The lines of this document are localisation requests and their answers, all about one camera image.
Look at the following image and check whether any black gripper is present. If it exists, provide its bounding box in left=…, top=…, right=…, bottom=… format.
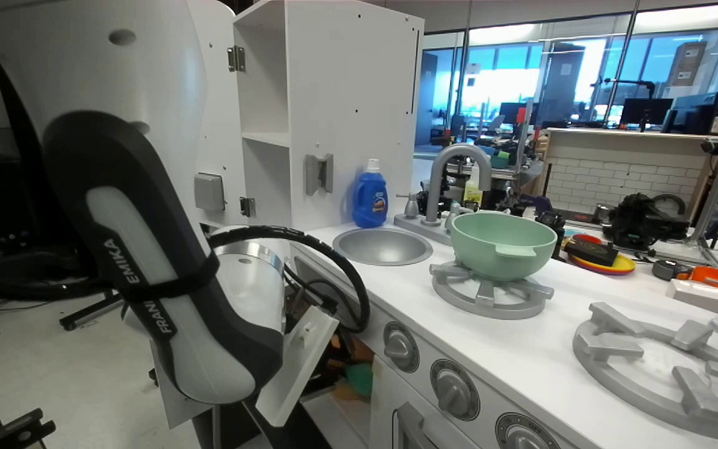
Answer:
left=284, top=273, right=374, bottom=400

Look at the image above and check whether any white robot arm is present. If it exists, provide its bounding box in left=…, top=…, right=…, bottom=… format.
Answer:
left=0, top=0, right=338, bottom=412

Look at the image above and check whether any silver toy sink basin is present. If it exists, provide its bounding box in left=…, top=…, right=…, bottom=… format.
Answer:
left=335, top=231, right=432, bottom=267

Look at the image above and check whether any grey burner grate under bowl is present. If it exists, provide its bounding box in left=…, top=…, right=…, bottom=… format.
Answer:
left=430, top=262, right=555, bottom=320

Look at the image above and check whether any white tall cabinet door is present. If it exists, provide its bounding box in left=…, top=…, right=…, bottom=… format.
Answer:
left=187, top=0, right=245, bottom=228

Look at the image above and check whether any grey left stove knob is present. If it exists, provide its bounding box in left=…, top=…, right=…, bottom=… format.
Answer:
left=384, top=323, right=420, bottom=372

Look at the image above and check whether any grey stove knob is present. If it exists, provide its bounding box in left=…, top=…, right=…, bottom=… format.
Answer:
left=496, top=412, right=562, bottom=449
left=432, top=359, right=482, bottom=423
left=384, top=323, right=420, bottom=372

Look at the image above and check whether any white toy kitchen unit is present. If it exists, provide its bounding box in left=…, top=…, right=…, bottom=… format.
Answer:
left=223, top=0, right=718, bottom=449

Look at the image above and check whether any grey middle stove knob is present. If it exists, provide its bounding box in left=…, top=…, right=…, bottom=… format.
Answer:
left=432, top=359, right=482, bottom=423

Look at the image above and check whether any blue soap bottle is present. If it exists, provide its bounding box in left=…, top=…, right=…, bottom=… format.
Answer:
left=350, top=161, right=389, bottom=231

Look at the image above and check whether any mint green bowl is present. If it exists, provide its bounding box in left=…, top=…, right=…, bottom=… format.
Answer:
left=450, top=212, right=560, bottom=282

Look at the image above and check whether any grey right stove knob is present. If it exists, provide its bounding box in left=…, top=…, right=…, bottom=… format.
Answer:
left=496, top=412, right=562, bottom=449

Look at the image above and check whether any grey toy faucet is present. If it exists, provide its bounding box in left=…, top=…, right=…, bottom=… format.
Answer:
left=395, top=142, right=495, bottom=243

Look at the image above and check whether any yellow plate with items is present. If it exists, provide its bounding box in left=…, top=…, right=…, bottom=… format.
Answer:
left=565, top=236, right=636, bottom=277

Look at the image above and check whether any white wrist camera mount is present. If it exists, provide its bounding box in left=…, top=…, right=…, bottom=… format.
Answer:
left=254, top=307, right=340, bottom=428

